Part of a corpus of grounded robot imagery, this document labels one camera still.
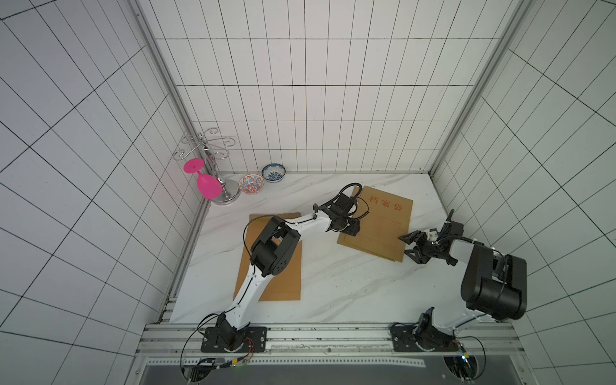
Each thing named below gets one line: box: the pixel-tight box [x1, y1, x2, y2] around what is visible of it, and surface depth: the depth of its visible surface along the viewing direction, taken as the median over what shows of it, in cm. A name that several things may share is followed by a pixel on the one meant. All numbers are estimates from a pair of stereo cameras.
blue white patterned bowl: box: [261, 163, 287, 184], surface depth 120 cm
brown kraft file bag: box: [233, 212, 303, 301], surface depth 60 cm
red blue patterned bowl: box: [238, 174, 266, 195], surface depth 116 cm
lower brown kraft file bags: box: [336, 185, 414, 264], surface depth 102 cm
